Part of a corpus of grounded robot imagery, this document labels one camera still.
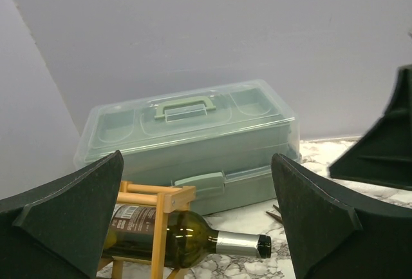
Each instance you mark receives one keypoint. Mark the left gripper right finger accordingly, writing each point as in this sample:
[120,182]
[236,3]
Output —
[335,232]

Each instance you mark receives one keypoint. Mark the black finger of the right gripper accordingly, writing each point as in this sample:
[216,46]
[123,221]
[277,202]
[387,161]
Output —
[383,155]

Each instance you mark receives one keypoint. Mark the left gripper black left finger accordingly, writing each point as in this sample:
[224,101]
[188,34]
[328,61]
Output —
[58,229]

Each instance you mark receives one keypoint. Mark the brown label wine bottle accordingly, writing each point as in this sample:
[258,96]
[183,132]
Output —
[189,238]

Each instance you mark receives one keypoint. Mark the green plastic toolbox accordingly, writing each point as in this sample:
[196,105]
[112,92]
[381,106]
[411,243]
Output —
[219,140]

